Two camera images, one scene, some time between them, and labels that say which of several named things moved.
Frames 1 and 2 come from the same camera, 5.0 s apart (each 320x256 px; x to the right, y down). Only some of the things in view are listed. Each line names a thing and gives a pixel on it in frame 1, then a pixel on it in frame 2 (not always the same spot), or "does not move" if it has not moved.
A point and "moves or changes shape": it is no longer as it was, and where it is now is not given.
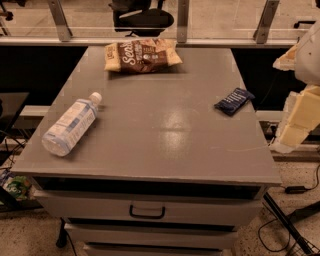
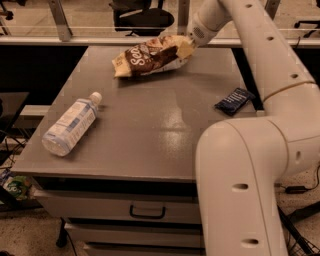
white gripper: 309,58 -> 199,34
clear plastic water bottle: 70,125 does not move
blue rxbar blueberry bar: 234,101 does not move
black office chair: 135,17 does not move
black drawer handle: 145,216 does not move
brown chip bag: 141,56 moves or changes shape
